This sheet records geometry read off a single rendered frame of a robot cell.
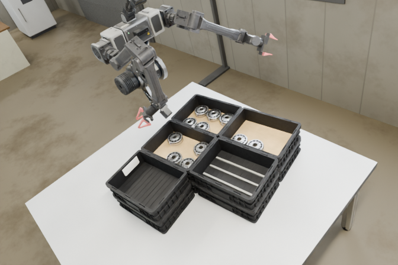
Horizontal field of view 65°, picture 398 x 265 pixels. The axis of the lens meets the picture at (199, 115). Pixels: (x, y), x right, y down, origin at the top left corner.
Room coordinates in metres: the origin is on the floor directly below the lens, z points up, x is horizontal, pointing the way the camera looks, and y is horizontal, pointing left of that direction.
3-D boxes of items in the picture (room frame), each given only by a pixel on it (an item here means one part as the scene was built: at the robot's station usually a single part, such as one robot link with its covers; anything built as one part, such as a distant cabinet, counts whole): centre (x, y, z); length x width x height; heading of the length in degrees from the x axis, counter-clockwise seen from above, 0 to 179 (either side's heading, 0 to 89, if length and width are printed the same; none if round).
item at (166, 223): (1.22, 0.39, 0.76); 0.40 x 0.30 x 0.12; 43
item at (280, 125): (1.33, -0.32, 0.87); 0.40 x 0.30 x 0.11; 43
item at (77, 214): (1.28, 0.20, 0.35); 1.60 x 1.60 x 0.70; 33
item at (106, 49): (1.77, 0.40, 1.45); 0.09 x 0.08 x 0.12; 123
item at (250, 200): (1.13, -0.10, 0.92); 0.40 x 0.30 x 0.02; 43
